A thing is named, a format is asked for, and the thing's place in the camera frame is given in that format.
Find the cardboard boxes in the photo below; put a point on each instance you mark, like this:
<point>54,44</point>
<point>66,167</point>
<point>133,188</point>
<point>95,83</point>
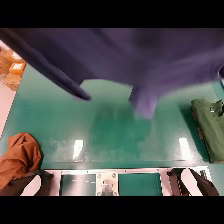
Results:
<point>11,70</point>

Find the navy blue shirt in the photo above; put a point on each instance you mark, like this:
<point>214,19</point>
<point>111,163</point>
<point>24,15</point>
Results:
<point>133,56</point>

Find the green T-shirt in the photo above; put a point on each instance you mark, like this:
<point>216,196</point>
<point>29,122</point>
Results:
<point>210,123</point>

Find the silver frame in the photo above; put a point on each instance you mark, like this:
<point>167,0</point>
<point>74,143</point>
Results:
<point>106,183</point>

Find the orange-brown garment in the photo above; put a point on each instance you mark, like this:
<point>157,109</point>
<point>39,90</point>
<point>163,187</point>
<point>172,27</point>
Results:
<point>18,156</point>

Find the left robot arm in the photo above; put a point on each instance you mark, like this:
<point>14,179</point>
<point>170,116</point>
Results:
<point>23,185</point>

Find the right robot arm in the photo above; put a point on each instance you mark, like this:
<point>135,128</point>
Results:
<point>190,183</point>

